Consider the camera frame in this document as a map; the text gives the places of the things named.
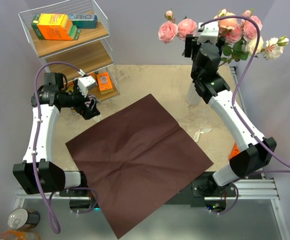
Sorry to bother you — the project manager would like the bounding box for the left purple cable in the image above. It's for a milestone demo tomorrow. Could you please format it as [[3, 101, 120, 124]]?
[[32, 61, 99, 235]]

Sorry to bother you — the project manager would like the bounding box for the orange razor package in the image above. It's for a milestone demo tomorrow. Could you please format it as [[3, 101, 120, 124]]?
[[229, 143, 240, 160]]

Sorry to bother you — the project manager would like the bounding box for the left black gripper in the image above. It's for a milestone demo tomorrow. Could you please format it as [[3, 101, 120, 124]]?
[[61, 81, 100, 119]]

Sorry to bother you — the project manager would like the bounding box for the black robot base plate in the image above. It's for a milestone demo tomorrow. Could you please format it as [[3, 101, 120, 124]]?
[[57, 170, 238, 211]]

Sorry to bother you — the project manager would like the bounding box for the white ribbed vase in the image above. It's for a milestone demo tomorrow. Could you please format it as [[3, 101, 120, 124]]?
[[186, 83, 202, 106]]

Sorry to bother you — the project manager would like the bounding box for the metal tin can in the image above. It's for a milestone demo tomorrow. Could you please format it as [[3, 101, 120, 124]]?
[[7, 208, 40, 230]]

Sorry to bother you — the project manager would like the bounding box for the peach pink flower stem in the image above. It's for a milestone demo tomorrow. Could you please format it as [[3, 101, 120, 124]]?
[[214, 8, 238, 33]]

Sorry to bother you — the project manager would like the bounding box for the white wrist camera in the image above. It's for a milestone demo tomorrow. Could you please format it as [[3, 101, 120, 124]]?
[[197, 21, 219, 45], [77, 75, 97, 97]]

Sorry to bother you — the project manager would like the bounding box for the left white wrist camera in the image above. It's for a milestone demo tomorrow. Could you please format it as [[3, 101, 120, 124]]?
[[77, 75, 97, 97]]

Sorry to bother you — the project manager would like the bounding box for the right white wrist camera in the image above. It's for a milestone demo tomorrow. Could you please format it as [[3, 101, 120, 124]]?
[[197, 21, 219, 45]]

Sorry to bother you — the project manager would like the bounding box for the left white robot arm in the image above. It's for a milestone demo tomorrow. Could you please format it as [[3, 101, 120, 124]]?
[[12, 72, 100, 196]]

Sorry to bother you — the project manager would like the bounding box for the orange blister pack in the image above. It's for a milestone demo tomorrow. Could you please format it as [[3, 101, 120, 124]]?
[[96, 72, 113, 94]]

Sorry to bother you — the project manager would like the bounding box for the purple wavy cloth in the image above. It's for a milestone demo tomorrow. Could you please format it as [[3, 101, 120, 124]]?
[[85, 94, 98, 109]]

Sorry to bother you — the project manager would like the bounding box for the white wire wooden shelf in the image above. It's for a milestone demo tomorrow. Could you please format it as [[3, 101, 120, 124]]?
[[18, 0, 120, 102]]

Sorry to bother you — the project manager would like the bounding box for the teal box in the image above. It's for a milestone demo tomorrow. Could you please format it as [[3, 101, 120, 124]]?
[[68, 13, 98, 29]]

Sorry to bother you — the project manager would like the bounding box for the orange sponge pack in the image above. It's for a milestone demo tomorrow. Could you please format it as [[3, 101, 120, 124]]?
[[31, 13, 80, 41]]

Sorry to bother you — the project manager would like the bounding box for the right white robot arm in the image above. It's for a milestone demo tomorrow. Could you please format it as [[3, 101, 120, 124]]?
[[184, 34, 277, 197]]

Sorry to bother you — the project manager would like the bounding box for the red wrapping paper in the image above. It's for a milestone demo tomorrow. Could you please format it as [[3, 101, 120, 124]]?
[[66, 94, 213, 238]]

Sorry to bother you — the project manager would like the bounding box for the cream white flower stem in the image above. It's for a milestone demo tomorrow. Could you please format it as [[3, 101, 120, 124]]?
[[220, 36, 289, 66]]

